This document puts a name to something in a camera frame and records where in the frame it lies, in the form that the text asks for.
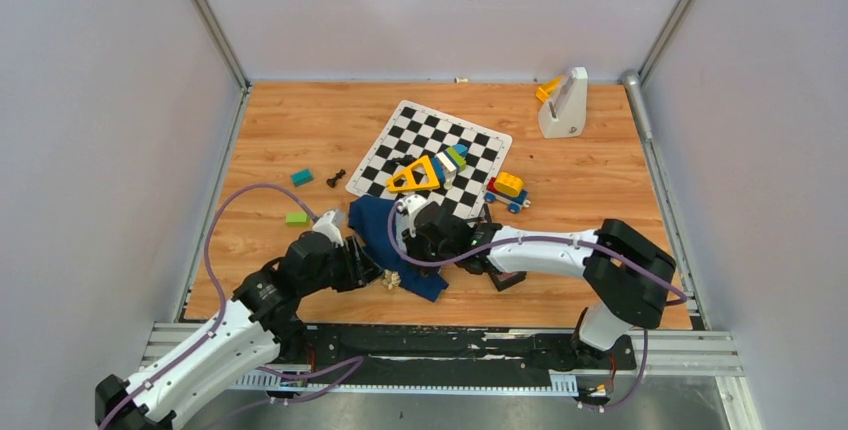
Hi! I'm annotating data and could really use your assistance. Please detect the black chess piece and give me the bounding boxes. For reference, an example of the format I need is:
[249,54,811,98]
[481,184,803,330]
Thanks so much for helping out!
[326,169,346,188]

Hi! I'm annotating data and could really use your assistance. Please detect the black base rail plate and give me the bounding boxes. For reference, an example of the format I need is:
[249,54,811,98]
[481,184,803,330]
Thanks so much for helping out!
[272,324,637,388]

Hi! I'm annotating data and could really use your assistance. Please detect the yellow triangle toy block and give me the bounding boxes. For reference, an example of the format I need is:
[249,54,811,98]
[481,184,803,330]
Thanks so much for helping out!
[386,156,441,194]

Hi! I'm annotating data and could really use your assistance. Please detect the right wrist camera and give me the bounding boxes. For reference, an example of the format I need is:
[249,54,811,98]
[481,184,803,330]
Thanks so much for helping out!
[395,194,428,229]

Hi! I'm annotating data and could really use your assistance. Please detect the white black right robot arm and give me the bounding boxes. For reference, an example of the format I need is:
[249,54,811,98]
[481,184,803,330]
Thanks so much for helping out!
[387,195,687,368]

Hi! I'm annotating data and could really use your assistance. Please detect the orange plastic piece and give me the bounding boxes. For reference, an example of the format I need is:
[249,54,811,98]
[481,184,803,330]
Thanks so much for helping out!
[535,75,564,103]

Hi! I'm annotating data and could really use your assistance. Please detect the yellow blue toy car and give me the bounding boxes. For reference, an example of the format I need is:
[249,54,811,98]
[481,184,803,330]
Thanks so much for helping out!
[484,172,531,214]

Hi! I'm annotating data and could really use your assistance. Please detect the grey corner pipe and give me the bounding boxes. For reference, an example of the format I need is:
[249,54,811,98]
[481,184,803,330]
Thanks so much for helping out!
[621,70,656,159]

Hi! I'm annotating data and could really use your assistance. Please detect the black square display box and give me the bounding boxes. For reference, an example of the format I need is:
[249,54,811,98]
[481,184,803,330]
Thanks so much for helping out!
[475,203,501,228]

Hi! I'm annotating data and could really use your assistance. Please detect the white wedge stand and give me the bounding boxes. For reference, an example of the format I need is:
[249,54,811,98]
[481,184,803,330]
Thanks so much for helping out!
[538,67,588,139]

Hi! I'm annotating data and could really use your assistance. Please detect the stacked coloured toy blocks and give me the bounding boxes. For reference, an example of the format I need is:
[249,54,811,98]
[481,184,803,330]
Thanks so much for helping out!
[432,144,468,186]

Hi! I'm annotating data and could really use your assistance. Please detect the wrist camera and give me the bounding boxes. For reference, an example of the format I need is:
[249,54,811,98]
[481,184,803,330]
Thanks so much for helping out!
[311,209,346,246]
[395,194,428,229]

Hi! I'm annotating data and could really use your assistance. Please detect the teal toy block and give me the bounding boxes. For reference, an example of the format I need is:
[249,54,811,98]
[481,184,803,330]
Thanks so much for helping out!
[290,168,314,187]

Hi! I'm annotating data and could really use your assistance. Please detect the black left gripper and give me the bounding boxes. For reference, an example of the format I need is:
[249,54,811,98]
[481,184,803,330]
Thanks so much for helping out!
[300,234,386,296]

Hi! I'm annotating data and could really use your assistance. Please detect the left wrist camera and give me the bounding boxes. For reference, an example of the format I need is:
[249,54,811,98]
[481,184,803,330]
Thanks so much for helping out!
[311,209,346,246]

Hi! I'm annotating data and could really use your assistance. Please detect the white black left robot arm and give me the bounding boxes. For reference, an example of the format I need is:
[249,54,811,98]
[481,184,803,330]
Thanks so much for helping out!
[95,231,383,429]

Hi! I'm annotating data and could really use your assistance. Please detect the green toy block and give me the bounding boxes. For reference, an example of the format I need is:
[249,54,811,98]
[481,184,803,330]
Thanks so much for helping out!
[285,212,312,226]

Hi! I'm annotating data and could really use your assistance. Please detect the black white chessboard mat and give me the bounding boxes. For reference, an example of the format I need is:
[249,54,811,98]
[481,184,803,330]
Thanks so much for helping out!
[345,100,513,218]

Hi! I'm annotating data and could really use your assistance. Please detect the blue t-shirt garment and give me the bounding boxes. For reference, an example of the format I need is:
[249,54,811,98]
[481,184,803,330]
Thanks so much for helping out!
[348,195,449,302]

